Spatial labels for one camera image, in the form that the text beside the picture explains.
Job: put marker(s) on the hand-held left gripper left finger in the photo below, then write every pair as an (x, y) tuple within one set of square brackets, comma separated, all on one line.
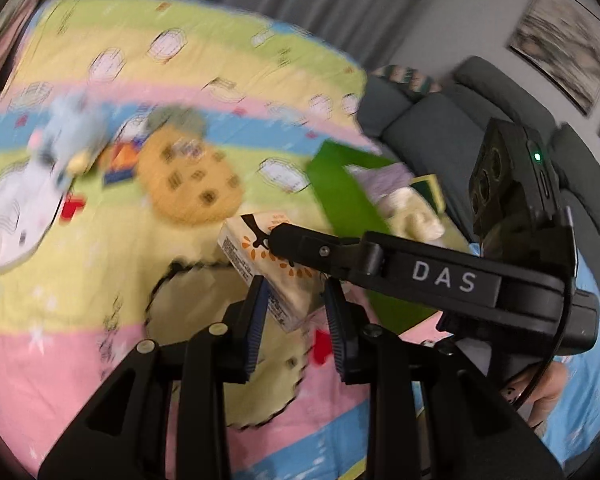
[(257, 325)]

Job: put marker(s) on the brown cookie plush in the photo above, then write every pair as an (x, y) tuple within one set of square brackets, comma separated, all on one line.
[(190, 185)]

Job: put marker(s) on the person's right hand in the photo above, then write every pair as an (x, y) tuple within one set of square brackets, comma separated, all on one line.
[(547, 392)]

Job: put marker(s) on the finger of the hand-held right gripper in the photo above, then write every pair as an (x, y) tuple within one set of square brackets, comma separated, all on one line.
[(305, 247)]

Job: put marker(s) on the lavender cloth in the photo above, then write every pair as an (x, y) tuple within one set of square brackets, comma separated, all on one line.
[(380, 182)]

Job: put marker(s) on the green box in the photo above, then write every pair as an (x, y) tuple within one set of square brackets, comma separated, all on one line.
[(340, 190)]

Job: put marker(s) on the yellow foam block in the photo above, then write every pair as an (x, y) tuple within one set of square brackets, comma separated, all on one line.
[(410, 220)]

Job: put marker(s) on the small beige carton box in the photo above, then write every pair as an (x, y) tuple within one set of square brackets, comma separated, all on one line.
[(290, 290)]

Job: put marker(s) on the patterned cushion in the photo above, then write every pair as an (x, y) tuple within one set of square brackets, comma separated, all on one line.
[(410, 77)]

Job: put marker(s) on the small beige soft toy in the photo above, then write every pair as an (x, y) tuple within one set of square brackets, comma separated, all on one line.
[(78, 162)]

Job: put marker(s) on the light blue plush toy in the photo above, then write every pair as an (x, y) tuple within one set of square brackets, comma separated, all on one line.
[(70, 130)]

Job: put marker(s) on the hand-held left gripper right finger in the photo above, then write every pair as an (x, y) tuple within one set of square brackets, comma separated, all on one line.
[(337, 330)]

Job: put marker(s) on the grey sofa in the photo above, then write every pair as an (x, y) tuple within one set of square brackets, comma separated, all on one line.
[(430, 120)]

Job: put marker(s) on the red blue orange toy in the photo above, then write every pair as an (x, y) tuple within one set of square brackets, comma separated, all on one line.
[(122, 162)]

